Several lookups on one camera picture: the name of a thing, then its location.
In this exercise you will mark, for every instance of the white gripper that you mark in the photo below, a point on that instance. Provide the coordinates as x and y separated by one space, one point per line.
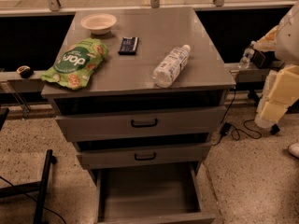
288 37

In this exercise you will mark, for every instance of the green rice chip bag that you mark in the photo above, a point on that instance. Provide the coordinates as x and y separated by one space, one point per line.
77 65

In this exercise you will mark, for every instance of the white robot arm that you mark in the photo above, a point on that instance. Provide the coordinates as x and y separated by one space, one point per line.
283 39

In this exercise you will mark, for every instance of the grey top drawer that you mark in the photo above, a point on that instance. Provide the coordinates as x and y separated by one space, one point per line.
147 123

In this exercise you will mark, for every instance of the grey drawer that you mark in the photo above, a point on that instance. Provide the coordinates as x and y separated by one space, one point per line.
151 194
147 123
136 156

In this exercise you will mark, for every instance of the grey drawer cabinet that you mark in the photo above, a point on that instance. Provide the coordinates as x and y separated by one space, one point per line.
124 83

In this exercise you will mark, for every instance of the grey middle drawer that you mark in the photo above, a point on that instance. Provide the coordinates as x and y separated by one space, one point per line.
136 156

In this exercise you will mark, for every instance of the grey bottom drawer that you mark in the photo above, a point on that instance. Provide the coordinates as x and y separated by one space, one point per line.
151 194

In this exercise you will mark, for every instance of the black table leg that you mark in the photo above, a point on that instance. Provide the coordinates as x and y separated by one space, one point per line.
265 113

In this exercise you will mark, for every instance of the black box on ledge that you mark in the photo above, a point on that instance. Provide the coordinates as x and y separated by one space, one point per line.
263 59

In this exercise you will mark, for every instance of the white shoe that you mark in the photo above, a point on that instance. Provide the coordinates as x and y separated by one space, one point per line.
294 150

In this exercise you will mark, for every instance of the small background water bottle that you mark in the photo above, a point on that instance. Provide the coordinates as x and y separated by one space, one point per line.
247 55

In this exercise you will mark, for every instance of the clear plastic water bottle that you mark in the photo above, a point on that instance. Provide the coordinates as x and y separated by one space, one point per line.
170 67

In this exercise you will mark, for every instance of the dark chocolate bar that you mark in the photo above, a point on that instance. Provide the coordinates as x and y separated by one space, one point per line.
128 46

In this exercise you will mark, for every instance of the white paper bowl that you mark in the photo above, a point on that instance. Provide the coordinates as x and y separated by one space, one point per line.
98 24

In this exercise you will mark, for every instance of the black yellow tape measure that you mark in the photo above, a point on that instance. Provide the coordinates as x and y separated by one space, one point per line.
25 71

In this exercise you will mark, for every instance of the black power adapter with cable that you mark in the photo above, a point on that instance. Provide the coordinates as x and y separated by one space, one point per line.
233 131

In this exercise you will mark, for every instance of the black chair leg frame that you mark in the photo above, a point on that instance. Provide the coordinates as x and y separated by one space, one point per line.
39 186

